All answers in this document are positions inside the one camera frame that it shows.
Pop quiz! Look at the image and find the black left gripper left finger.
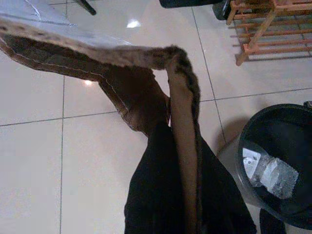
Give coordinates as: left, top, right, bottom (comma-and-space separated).
124, 121, 188, 234

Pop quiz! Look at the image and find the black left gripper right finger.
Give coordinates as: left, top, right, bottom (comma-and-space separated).
195, 136, 258, 234

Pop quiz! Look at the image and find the crumpled silver white trash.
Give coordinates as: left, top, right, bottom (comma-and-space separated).
242, 147, 299, 200

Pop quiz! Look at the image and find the black round rubbish bin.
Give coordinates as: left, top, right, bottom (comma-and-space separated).
217, 103, 312, 224

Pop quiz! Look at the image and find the wooden slatted rack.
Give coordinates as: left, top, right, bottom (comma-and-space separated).
226, 0, 312, 66

